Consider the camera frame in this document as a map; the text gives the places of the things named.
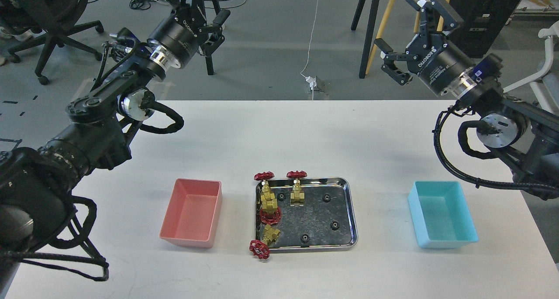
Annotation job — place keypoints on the black office chair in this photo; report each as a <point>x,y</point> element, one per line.
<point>57,18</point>

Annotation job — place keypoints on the black equipment cabinet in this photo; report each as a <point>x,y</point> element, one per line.
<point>483,21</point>

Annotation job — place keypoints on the black and wood easel legs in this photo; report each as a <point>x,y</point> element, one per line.
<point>369,46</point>

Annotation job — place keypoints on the blue plastic box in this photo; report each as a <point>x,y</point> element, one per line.
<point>440,215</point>

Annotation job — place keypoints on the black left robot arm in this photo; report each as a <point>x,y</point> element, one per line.
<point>40,217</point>

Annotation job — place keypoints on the pink plastic box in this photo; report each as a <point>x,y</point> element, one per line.
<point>191,218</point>

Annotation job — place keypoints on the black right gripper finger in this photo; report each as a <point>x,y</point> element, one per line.
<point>436,16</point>
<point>390,57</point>

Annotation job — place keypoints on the silver metal tray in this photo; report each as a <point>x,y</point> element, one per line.
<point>313,217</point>

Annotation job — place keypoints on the brass valve red handle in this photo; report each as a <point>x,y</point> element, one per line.
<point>267,197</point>
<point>297,194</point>
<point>270,218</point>
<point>260,248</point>

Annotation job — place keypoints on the small black gear bottom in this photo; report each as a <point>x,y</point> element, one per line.
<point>304,238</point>

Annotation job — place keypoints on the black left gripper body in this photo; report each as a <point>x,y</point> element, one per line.
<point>178,38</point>

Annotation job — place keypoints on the black tripod stand left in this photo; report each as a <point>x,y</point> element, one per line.
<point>201,21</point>

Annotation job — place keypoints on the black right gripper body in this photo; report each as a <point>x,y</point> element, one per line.
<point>439,64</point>

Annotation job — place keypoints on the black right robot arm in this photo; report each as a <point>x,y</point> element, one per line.
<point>521,135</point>

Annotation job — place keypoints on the brass valve red handle bottom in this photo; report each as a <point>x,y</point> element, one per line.
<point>260,248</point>

